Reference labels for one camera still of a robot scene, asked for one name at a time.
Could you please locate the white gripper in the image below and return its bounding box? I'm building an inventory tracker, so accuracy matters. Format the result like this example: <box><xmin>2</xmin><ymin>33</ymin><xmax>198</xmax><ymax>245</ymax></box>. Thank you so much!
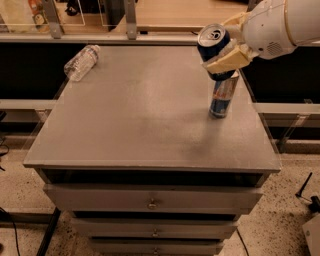
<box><xmin>202</xmin><ymin>0</ymin><xmax>297</xmax><ymax>74</ymax></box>

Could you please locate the blue pepsi can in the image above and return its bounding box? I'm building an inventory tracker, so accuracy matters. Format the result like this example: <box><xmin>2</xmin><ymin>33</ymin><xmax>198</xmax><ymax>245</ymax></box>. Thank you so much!
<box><xmin>196</xmin><ymin>23</ymin><xmax>236</xmax><ymax>82</ymax></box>

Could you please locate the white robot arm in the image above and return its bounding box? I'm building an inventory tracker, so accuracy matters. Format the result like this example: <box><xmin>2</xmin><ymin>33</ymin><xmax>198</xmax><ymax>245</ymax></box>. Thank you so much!
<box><xmin>203</xmin><ymin>0</ymin><xmax>320</xmax><ymax>74</ymax></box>

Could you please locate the red bull can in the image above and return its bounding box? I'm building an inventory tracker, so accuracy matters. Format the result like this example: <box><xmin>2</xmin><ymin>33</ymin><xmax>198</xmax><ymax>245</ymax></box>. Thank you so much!
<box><xmin>209</xmin><ymin>71</ymin><xmax>239</xmax><ymax>118</ymax></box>

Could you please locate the wooden background table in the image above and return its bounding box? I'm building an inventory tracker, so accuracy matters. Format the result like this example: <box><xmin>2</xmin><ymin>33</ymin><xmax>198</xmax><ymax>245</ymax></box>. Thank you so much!
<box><xmin>135</xmin><ymin>0</ymin><xmax>249</xmax><ymax>26</ymax></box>

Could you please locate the clear plastic water bottle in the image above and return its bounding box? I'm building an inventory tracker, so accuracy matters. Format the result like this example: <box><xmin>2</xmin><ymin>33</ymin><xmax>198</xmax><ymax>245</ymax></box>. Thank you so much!
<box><xmin>64</xmin><ymin>45</ymin><xmax>100</xmax><ymax>82</ymax></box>

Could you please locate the grey drawer cabinet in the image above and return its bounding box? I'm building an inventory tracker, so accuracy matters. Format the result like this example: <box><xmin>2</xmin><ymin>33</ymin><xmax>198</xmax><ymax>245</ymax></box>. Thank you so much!
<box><xmin>25</xmin><ymin>46</ymin><xmax>280</xmax><ymax>256</ymax></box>

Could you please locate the black antenna device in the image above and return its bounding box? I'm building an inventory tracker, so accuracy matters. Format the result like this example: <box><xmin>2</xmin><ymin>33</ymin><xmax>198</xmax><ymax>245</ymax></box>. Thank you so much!
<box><xmin>294</xmin><ymin>171</ymin><xmax>320</xmax><ymax>213</ymax></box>

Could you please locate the top drawer knob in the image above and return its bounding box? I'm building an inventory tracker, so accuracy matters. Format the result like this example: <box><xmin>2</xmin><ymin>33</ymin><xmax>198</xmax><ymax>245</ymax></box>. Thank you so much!
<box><xmin>147</xmin><ymin>198</ymin><xmax>158</xmax><ymax>210</ymax></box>

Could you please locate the grey box on floor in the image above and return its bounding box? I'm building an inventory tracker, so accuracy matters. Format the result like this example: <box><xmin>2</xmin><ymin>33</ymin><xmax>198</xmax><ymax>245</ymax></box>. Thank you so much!
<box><xmin>302</xmin><ymin>214</ymin><xmax>320</xmax><ymax>256</ymax></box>

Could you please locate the middle drawer knob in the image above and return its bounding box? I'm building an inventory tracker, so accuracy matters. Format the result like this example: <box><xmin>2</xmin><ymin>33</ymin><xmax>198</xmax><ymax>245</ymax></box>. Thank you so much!
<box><xmin>151</xmin><ymin>229</ymin><xmax>159</xmax><ymax>238</ymax></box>

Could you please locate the middle metal rail post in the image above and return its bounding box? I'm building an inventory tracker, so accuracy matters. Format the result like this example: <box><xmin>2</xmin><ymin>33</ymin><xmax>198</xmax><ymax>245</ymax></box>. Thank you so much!
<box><xmin>123</xmin><ymin>0</ymin><xmax>137</xmax><ymax>40</ymax></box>

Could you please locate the left metal rail post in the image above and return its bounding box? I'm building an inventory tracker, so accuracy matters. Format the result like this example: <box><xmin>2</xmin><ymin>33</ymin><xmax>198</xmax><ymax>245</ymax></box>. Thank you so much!
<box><xmin>42</xmin><ymin>0</ymin><xmax>63</xmax><ymax>39</ymax></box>

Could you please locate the black floor cable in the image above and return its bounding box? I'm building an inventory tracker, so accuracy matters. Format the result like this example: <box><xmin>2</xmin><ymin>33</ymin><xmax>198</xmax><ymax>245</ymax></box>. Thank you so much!
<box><xmin>0</xmin><ymin>207</ymin><xmax>22</xmax><ymax>256</ymax></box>

